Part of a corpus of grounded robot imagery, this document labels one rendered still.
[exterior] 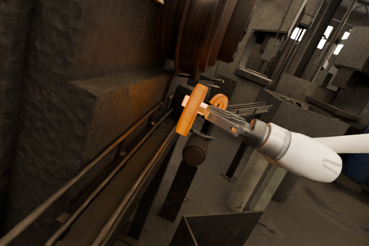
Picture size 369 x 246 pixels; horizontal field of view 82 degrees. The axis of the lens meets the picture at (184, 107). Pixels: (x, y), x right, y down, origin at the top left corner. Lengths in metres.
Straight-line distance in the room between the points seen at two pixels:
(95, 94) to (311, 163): 0.52
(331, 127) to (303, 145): 2.71
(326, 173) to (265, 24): 2.97
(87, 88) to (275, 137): 0.45
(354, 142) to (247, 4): 0.52
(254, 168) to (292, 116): 1.52
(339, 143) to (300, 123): 2.25
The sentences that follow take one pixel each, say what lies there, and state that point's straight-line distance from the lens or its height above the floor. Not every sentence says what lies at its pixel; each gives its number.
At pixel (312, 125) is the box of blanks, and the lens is 3.16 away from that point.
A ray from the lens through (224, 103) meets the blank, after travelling 1.33.
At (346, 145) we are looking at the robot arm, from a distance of 0.83.
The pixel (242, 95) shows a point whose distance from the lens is 3.44.
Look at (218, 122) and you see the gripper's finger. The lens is 0.56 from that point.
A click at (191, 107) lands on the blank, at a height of 0.85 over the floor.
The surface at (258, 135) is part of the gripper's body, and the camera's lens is 0.59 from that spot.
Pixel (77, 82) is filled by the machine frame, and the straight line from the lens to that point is 0.41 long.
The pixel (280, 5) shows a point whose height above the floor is 1.88.
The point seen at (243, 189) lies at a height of 0.20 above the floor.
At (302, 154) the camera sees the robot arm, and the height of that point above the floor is 0.84.
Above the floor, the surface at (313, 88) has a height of 1.00.
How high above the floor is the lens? 1.00
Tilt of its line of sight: 17 degrees down
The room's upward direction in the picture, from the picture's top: 21 degrees clockwise
